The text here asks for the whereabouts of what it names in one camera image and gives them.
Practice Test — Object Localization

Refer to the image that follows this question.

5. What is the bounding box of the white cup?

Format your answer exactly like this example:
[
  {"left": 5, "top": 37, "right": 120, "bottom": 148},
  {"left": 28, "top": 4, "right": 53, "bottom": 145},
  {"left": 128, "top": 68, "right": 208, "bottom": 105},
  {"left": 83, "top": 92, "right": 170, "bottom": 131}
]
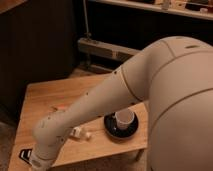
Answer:
[{"left": 115, "top": 108, "right": 134, "bottom": 130}]

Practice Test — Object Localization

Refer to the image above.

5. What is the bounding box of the wooden low table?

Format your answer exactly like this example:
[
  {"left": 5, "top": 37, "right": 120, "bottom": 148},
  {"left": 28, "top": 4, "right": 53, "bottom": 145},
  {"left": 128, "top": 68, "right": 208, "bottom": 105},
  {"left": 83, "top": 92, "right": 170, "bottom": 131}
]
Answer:
[{"left": 8, "top": 74, "right": 147, "bottom": 171}]

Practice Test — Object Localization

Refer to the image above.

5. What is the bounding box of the black round plate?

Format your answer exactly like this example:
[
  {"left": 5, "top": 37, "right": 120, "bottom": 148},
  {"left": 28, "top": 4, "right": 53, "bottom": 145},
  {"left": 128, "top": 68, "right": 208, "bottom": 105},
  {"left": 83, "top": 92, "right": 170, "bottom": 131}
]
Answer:
[{"left": 104, "top": 113, "right": 139, "bottom": 139}]

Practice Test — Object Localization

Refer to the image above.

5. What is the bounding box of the white baseboard heater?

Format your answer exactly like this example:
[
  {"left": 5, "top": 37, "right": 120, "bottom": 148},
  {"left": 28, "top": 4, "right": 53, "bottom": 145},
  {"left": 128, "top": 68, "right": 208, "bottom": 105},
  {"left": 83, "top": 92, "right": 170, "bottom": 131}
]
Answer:
[{"left": 78, "top": 38, "right": 138, "bottom": 62}]

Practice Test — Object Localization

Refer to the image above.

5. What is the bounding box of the dark wooden cabinet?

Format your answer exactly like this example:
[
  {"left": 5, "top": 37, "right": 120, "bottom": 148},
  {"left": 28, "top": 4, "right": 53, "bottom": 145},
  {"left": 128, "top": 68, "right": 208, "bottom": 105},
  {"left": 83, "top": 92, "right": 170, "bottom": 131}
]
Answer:
[{"left": 0, "top": 0, "right": 75, "bottom": 124}]

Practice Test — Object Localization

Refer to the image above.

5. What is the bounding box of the clear plastic bottle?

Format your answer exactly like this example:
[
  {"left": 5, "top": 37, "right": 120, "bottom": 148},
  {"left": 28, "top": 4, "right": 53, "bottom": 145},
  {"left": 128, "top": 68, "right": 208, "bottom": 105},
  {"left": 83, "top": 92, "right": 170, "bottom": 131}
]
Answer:
[{"left": 70, "top": 127, "right": 91, "bottom": 140}]

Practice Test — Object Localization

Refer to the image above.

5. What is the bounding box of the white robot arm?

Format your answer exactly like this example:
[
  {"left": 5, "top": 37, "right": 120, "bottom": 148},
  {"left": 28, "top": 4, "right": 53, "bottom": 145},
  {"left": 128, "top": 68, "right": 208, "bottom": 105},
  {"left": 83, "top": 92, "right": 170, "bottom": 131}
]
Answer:
[{"left": 30, "top": 36, "right": 213, "bottom": 171}]

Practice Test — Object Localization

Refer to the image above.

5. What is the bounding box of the wooden shelf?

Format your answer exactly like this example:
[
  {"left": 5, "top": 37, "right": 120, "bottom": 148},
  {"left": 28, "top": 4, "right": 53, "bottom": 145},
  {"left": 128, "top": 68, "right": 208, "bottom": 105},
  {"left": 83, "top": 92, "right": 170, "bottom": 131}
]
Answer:
[{"left": 90, "top": 0, "right": 213, "bottom": 21}]

